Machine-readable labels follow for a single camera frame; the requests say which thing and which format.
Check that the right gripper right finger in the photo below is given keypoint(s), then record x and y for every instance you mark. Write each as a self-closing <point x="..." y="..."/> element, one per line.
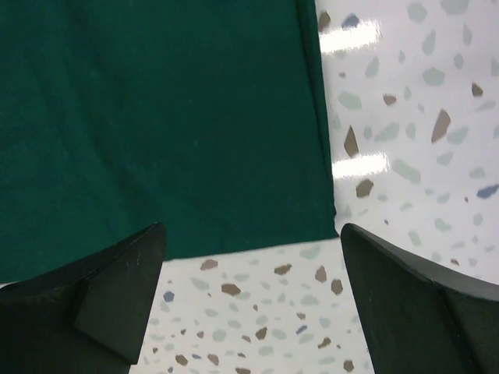
<point x="418" y="316"/>

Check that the green surgical cloth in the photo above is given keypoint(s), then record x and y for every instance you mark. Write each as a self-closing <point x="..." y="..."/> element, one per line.
<point x="206" y="116"/>

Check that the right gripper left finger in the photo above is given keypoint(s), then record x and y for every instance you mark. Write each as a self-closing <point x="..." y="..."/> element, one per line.
<point x="89" y="316"/>

